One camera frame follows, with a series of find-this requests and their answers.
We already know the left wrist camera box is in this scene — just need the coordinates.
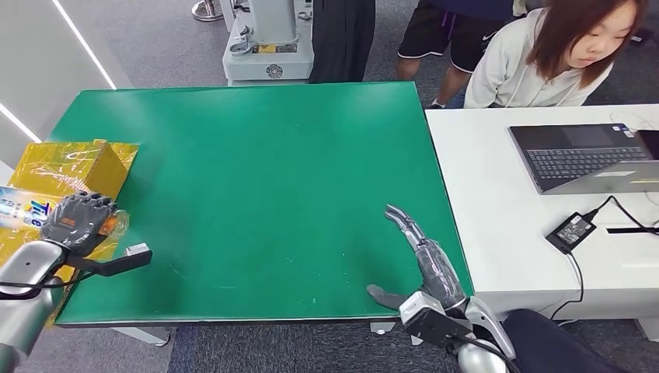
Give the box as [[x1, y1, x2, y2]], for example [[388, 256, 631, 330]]
[[67, 243, 153, 277]]

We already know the orange detergent bottle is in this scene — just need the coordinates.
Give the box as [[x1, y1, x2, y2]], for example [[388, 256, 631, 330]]
[[0, 186, 130, 243]]

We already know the chrome stanchion base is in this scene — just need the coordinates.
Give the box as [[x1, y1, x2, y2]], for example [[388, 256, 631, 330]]
[[191, 0, 225, 23]]

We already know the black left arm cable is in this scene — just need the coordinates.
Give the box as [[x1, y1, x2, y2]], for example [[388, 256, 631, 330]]
[[0, 273, 96, 291]]

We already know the thin black adapter cable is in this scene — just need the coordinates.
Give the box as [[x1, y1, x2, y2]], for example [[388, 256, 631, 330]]
[[584, 194, 659, 229]]

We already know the black power adapter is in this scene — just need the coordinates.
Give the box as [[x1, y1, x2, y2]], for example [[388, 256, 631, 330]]
[[544, 211, 597, 256]]

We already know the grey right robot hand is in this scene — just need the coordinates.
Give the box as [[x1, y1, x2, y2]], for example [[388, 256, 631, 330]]
[[366, 204, 468, 312]]

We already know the black mains power cable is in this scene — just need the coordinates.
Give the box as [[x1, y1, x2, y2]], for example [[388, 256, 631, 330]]
[[549, 252, 584, 321]]

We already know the dark grey laptop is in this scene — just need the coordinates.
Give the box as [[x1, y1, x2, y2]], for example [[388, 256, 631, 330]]
[[507, 122, 659, 196]]

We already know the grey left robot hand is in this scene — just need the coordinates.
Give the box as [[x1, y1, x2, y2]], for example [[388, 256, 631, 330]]
[[40, 191, 118, 257]]

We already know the white machine base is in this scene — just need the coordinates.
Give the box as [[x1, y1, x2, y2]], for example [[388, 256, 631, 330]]
[[221, 0, 315, 86]]

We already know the white wall light strip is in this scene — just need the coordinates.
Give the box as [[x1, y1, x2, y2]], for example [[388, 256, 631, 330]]
[[0, 100, 44, 144], [51, 0, 117, 90]]

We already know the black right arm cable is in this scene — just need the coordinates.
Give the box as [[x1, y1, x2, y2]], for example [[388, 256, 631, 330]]
[[450, 333, 522, 373]]

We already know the yellow taped cardboard box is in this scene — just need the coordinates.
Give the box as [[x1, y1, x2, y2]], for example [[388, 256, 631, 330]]
[[0, 138, 140, 326]]

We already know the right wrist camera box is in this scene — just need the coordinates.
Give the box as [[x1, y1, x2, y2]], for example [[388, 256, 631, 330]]
[[399, 291, 473, 348]]

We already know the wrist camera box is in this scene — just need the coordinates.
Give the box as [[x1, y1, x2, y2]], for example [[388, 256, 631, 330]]
[[399, 291, 473, 348], [67, 243, 153, 277]]

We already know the person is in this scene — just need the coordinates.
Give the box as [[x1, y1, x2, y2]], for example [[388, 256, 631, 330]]
[[463, 0, 650, 109], [308, 0, 377, 85], [395, 0, 516, 110]]

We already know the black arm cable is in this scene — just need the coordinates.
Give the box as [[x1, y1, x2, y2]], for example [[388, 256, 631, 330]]
[[0, 273, 96, 291], [450, 333, 522, 373]]

